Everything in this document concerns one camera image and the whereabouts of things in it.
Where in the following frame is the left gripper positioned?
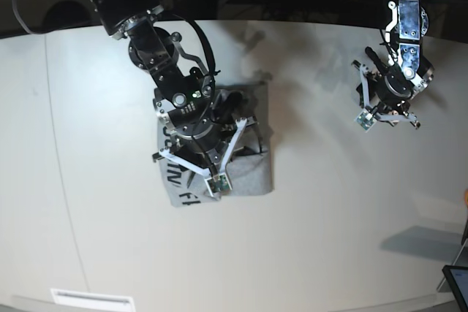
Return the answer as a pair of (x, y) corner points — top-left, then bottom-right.
(352, 47), (420, 129)

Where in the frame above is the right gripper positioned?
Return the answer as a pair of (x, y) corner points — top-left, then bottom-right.
(152, 91), (257, 184)

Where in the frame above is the grey T-shirt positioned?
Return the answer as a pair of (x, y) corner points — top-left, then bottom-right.
(155, 83), (273, 208)

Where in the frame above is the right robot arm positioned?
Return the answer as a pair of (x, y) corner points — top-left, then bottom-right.
(90, 0), (255, 193)

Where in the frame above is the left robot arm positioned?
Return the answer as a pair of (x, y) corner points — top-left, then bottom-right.
(352, 0), (434, 131)

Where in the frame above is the white label strip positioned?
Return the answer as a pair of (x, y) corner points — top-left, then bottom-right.
(50, 289), (136, 311)

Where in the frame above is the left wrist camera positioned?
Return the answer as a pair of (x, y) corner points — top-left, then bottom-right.
(355, 109), (377, 132)

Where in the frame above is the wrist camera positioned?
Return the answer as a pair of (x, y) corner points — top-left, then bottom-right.
(204, 172), (233, 198)
(355, 109), (377, 132)

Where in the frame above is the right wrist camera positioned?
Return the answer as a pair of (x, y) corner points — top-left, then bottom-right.
(204, 172), (233, 198)

